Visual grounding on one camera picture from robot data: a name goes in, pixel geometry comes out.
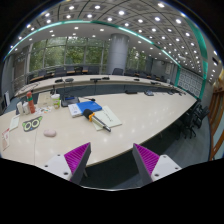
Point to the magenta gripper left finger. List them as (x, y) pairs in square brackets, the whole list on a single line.
[(70, 166)]

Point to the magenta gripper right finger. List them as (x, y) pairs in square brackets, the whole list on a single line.
[(152, 166)]

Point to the pink computer mouse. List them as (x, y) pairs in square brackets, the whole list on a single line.
[(49, 133)]

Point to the owl-face mouse pad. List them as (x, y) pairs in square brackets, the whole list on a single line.
[(32, 124)]

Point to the black yellow microphone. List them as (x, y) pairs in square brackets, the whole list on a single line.
[(90, 115)]

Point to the pale green notebook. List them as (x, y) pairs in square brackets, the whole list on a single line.
[(108, 117)]

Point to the blue book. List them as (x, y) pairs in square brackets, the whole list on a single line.
[(93, 106)]

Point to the black tablet device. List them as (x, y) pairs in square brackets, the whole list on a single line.
[(69, 100)]

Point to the black office chair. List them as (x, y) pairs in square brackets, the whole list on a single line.
[(192, 118)]

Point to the white cup green label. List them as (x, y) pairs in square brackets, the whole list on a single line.
[(56, 101)]

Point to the orange red bottle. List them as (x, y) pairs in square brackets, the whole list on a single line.
[(30, 102)]

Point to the white paper sheet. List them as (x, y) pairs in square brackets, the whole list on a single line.
[(14, 122)]

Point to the long curved conference desk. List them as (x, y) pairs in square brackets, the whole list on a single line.
[(86, 80)]

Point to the red white leaflet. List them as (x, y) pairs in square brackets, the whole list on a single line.
[(6, 139)]

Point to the white small box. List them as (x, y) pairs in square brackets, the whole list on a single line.
[(20, 108)]

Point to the grey round pillar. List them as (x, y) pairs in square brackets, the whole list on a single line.
[(117, 54)]

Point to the wooden door frame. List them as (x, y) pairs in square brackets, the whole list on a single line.
[(216, 121)]

